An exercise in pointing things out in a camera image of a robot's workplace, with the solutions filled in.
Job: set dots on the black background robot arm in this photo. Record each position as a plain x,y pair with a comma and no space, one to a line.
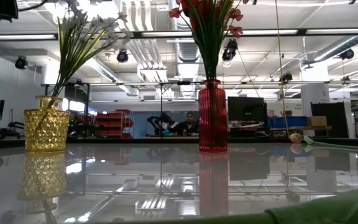
158,119

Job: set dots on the white artificial flower bunch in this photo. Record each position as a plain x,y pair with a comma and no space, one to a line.
70,56

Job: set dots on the silver ribbed ventilation duct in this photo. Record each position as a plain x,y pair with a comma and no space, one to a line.
334,48
186,49

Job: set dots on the yellow textured glass vase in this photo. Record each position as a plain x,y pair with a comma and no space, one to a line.
46,127

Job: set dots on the pink artificial rose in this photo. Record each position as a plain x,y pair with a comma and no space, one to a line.
295,137

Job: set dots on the blue storage bin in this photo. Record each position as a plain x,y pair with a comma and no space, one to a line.
286,121

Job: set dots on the black aluminium table frame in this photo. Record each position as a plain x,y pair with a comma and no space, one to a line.
120,140

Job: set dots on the person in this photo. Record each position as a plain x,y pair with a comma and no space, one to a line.
186,127

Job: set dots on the red ribbed glass vase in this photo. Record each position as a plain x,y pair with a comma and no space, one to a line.
212,118

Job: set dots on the red storage rack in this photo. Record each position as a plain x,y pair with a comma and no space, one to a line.
112,123

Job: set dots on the black ceiling spotlight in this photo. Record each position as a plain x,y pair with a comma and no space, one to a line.
230,49
347,54
20,62
122,56
286,77

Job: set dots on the black background rig frame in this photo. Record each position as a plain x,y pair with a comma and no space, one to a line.
161,105
88,99

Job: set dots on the brown cardboard box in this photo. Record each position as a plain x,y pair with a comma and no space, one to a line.
317,121

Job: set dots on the black upright panel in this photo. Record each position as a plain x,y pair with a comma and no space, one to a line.
329,118

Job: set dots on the black overhead light bar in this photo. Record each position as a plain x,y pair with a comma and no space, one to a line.
275,32

